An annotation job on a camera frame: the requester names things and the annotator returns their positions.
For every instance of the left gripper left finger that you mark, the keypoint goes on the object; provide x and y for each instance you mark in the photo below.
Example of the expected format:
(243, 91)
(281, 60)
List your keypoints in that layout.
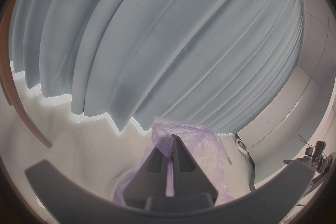
(153, 175)

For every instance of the pale blue curtain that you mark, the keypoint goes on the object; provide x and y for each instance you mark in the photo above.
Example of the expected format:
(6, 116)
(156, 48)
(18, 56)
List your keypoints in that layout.
(157, 34)

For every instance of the white trash bin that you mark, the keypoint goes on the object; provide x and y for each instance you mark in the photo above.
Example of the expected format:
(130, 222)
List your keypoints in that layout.
(123, 181)

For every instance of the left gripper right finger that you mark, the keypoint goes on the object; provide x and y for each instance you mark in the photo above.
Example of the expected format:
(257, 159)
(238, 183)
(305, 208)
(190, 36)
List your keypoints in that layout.
(187, 178)

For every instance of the purple plastic bag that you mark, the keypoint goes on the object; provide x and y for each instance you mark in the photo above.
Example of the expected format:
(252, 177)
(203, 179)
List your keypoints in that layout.
(204, 149)

